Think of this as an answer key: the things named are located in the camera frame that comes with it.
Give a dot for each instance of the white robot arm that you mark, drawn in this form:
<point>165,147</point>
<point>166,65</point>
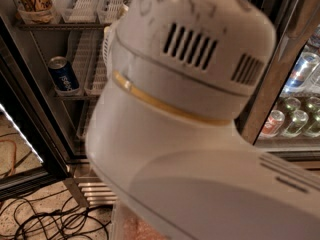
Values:
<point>163,133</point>

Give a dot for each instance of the blue Pepsi can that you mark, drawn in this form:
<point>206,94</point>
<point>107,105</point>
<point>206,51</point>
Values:
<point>62,74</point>

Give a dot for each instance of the red can behind glass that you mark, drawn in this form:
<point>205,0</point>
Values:
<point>275,120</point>

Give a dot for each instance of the stainless steel fridge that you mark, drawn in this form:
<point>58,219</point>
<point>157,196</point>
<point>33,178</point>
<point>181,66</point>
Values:
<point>60,117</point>

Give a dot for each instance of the open fridge glass door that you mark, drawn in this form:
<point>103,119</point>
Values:
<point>17,110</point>

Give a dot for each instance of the silver can behind glass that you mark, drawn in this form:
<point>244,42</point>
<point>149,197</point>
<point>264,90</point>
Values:
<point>305,65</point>

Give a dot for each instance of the pink bubble wrap bin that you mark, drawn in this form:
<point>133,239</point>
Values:
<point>125,225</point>

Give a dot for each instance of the green bottle behind glass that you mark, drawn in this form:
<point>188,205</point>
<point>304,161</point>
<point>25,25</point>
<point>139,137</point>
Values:
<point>294,123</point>

